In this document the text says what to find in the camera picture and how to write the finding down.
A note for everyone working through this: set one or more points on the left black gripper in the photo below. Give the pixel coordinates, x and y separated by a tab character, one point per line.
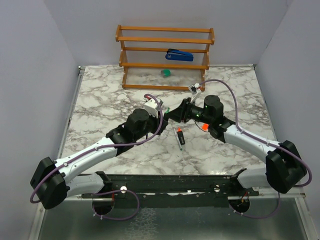
164	124

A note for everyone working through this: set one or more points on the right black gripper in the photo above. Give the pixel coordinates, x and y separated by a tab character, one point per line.
181	113

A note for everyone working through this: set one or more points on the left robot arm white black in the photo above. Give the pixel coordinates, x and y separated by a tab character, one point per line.
55	180

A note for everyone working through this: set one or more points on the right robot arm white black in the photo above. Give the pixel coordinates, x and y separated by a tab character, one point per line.
282	169

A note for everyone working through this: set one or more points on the thin white green pen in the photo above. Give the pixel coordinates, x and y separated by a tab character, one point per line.
177	138

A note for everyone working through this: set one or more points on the black orange highlighter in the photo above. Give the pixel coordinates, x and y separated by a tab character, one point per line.
180	136

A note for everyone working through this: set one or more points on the orange highlighter cap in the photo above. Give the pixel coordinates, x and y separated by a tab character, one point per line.
205	127

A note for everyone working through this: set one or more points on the green tape dispenser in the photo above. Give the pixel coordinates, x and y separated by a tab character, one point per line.
165	73

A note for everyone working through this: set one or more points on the blue stapler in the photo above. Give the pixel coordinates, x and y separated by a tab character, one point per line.
178	55

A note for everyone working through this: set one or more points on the wooden shelf rack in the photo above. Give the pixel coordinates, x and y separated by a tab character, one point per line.
201	62

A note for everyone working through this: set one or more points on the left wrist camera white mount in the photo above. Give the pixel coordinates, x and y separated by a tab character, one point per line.
152	107

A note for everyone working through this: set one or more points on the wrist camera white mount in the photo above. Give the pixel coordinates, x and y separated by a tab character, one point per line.
152	107
195	90

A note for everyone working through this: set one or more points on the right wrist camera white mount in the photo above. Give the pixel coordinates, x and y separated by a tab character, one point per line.
195	90

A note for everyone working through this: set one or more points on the black mounting base rail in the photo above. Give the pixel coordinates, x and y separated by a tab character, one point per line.
168	191

